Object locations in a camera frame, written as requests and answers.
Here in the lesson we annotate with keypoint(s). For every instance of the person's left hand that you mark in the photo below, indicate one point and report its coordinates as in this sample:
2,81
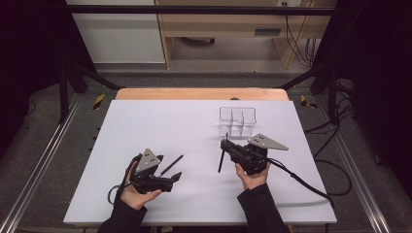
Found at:
134,197

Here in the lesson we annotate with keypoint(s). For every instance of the clear plastic organizer box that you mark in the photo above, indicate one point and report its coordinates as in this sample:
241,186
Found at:
226,129

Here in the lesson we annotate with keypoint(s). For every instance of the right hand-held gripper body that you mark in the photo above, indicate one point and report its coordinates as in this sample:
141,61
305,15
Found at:
256,160

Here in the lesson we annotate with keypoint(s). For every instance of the white board sheet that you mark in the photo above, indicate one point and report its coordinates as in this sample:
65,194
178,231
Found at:
162,129

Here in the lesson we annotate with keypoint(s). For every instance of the white cabinet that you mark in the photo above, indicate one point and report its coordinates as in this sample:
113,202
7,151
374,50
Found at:
120,39

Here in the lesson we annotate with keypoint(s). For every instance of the office chair base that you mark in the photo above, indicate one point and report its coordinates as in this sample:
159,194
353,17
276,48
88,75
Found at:
197,40

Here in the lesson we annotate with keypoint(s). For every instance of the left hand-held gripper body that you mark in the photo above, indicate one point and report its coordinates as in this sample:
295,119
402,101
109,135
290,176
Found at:
147,161

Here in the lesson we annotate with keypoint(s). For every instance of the white wall socket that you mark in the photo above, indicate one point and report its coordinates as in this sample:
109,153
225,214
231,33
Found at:
291,2

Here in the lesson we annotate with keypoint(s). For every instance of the black frame crossbar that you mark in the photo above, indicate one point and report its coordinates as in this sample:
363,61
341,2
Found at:
194,9

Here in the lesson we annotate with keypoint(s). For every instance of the wooden desk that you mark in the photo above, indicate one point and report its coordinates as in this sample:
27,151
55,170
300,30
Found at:
210,26

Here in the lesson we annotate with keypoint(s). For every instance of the yellow black floor tape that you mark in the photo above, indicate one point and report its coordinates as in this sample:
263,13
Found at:
99,101
304,101

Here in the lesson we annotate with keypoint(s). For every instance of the person's right hand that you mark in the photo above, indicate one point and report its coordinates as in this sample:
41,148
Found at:
256,181

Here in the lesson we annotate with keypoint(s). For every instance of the black curtain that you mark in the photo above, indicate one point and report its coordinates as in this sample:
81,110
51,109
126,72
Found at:
382,64
26,48

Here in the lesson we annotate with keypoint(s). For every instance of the black metal stand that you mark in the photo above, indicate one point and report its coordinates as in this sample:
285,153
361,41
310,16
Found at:
332,97
63,97

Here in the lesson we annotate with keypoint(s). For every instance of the aluminium floor rail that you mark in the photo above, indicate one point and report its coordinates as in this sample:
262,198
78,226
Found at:
356,174
36,174

